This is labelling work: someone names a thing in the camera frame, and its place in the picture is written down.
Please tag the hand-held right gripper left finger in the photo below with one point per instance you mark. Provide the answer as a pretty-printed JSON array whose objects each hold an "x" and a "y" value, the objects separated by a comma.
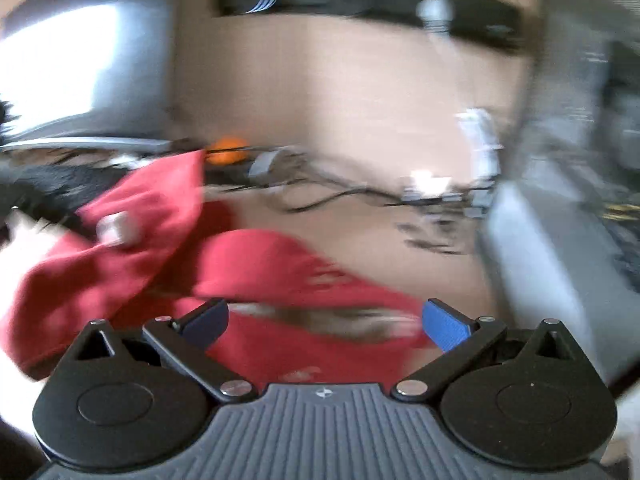
[{"x": 205, "y": 322}]

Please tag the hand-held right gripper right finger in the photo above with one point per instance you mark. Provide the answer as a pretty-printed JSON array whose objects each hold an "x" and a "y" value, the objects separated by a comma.
[{"x": 445, "y": 327}]

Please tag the red fleece garment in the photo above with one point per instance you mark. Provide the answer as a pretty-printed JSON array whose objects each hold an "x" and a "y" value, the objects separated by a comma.
[{"x": 250, "y": 265}]

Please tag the small orange object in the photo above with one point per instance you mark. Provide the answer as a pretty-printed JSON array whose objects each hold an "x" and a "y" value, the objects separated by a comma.
[{"x": 227, "y": 151}]

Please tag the white computer case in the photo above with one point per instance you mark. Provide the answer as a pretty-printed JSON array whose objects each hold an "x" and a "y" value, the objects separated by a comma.
[{"x": 565, "y": 160}]

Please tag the black keyboard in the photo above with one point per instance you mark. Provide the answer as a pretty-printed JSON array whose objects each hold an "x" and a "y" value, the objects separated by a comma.
[{"x": 45, "y": 187}]

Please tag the silver monitor stand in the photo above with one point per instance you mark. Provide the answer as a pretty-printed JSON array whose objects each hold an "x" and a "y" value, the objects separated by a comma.
[{"x": 90, "y": 143}]

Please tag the black computer monitor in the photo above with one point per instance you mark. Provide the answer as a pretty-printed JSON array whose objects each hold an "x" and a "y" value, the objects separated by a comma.
[{"x": 85, "y": 60}]

